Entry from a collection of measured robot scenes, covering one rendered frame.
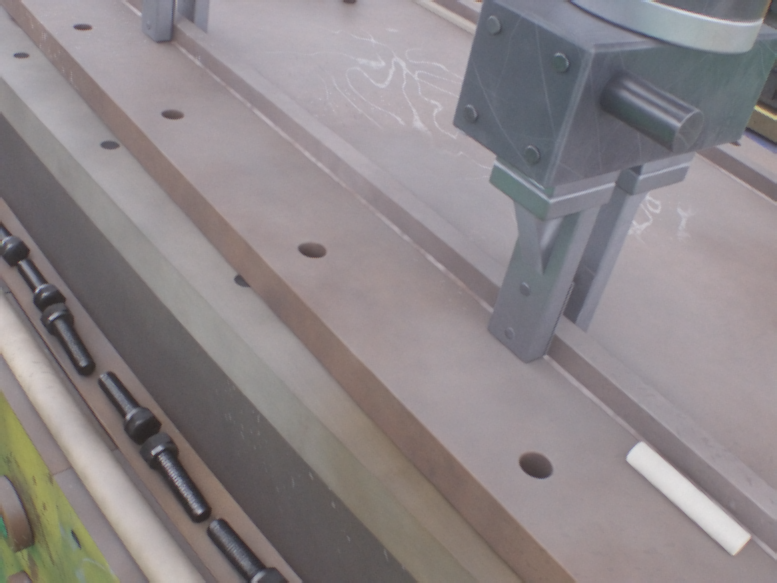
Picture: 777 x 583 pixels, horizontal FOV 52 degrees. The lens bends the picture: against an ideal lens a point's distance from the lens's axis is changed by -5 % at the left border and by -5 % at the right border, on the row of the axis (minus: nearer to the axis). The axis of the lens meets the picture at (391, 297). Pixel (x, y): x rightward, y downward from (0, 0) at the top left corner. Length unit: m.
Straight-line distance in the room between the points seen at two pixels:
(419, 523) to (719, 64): 0.20
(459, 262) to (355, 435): 0.10
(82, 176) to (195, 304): 0.13
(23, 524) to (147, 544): 0.19
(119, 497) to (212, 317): 0.10
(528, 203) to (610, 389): 0.09
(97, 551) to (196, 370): 0.10
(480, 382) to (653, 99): 0.15
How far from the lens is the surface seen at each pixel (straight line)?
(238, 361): 0.39
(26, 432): 0.49
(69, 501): 0.46
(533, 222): 0.31
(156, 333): 0.46
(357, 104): 0.55
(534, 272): 0.34
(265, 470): 0.41
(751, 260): 0.52
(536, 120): 0.27
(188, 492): 0.44
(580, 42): 0.26
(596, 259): 0.36
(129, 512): 0.42
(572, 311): 0.37
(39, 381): 0.49
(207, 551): 0.43
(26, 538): 0.59
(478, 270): 0.39
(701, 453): 0.34
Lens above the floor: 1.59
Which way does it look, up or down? 36 degrees down
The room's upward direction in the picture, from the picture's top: 13 degrees clockwise
